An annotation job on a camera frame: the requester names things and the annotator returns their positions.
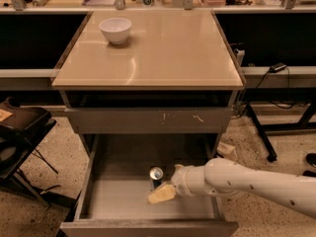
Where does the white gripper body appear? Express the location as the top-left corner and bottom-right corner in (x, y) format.
(171, 166), (192, 197)

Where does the redbull can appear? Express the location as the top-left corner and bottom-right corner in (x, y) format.
(149, 167), (164, 190)

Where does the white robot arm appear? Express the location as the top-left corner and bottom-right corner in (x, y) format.
(147, 158), (316, 218)

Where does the grey top drawer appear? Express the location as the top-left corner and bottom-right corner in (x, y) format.
(65, 108), (232, 134)

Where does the grey open middle drawer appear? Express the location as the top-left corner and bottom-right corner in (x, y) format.
(59, 133), (240, 237)

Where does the beige counter cabinet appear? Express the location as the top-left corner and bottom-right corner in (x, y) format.
(52, 8), (245, 151)

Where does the crumpled white cloth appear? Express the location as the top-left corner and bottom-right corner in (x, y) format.
(217, 142), (238, 162)

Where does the black table leg stand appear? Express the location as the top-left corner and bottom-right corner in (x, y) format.
(246, 104), (277, 162)

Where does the black shoe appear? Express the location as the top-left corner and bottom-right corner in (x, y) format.
(305, 153), (316, 168)

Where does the white power strip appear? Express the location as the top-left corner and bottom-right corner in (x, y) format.
(234, 48), (245, 65)

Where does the black power adapter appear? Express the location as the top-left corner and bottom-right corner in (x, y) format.
(269, 62), (286, 73)

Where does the white ceramic bowl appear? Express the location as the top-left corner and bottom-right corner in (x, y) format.
(99, 18), (132, 44)

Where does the black folding chair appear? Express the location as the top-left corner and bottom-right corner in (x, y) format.
(0, 97), (57, 206)

